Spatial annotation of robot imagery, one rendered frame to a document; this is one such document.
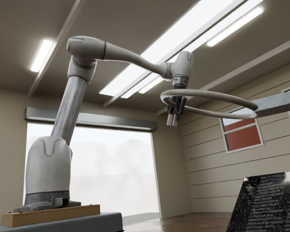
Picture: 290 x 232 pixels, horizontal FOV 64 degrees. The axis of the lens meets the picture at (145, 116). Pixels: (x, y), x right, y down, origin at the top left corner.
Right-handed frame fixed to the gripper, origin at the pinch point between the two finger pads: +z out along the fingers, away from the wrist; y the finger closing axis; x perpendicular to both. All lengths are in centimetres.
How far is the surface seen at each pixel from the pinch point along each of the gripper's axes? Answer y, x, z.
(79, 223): 28, -58, 43
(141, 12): -253, 118, -210
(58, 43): -377, 25, -132
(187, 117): -557, 645, -113
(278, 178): 60, 0, 17
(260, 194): 56, -4, 24
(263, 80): -249, 612, -246
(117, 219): 29, -45, 42
